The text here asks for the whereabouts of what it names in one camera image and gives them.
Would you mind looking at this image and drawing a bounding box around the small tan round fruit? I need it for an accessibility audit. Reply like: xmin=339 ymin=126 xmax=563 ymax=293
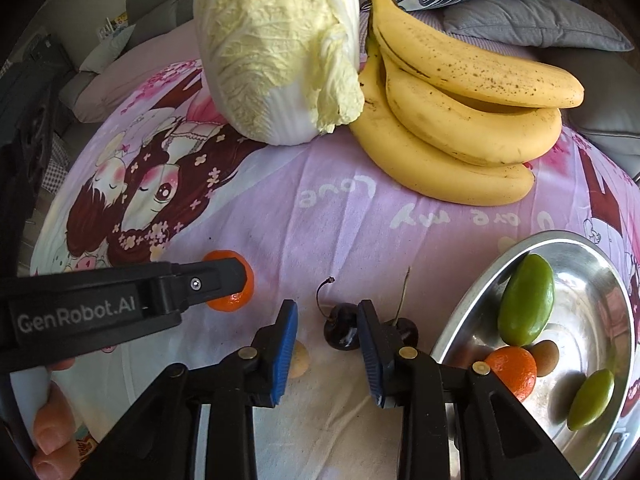
xmin=290 ymin=340 xmax=311 ymax=379
xmin=529 ymin=339 xmax=560 ymax=377

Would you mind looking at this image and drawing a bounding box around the pink pillow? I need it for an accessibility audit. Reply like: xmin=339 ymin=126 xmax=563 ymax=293
xmin=75 ymin=20 xmax=206 ymax=123

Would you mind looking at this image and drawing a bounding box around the dark furniture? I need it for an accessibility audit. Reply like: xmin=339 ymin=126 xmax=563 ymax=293
xmin=0 ymin=35 xmax=68 ymax=191

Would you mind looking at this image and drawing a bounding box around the printed cartoon bedsheet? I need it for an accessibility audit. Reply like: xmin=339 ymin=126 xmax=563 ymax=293
xmin=10 ymin=55 xmax=640 ymax=480

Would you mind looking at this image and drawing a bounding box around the large green oval fruit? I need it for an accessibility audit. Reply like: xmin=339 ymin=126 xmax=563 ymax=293
xmin=497 ymin=253 xmax=556 ymax=347

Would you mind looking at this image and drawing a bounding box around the orange tangerine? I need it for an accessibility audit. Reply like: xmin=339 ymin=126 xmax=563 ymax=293
xmin=484 ymin=346 xmax=538 ymax=403
xmin=201 ymin=250 xmax=254 ymax=312

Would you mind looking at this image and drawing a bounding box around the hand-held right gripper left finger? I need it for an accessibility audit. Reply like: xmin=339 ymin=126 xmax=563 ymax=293
xmin=85 ymin=299 xmax=299 ymax=480

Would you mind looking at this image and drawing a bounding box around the small green oval fruit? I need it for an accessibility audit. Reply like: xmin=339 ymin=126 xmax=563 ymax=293
xmin=566 ymin=368 xmax=616 ymax=432

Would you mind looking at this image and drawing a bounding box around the dark red cherry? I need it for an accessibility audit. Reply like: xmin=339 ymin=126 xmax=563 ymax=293
xmin=390 ymin=266 xmax=420 ymax=348
xmin=316 ymin=276 xmax=361 ymax=351

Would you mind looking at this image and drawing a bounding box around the napa cabbage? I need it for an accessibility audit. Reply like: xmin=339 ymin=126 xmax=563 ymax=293
xmin=192 ymin=0 xmax=366 ymax=147

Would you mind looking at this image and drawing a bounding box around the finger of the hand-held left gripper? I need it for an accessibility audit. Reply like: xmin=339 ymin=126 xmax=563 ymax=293
xmin=145 ymin=256 xmax=249 ymax=318

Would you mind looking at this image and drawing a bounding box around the person's left hand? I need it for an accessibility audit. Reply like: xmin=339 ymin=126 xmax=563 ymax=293
xmin=31 ymin=357 xmax=88 ymax=480

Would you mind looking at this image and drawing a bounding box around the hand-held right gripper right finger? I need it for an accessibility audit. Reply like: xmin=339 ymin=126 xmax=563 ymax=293
xmin=356 ymin=299 xmax=583 ymax=480

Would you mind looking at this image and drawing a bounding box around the yellow banana bunch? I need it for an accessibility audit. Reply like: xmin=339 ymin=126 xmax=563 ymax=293
xmin=348 ymin=0 xmax=586 ymax=207

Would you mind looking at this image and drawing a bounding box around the metal plate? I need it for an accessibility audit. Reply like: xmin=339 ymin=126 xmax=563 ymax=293
xmin=429 ymin=230 xmax=636 ymax=480

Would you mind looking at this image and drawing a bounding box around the grey pillow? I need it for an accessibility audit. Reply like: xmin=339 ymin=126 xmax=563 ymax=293
xmin=562 ymin=50 xmax=640 ymax=183
xmin=442 ymin=0 xmax=636 ymax=52

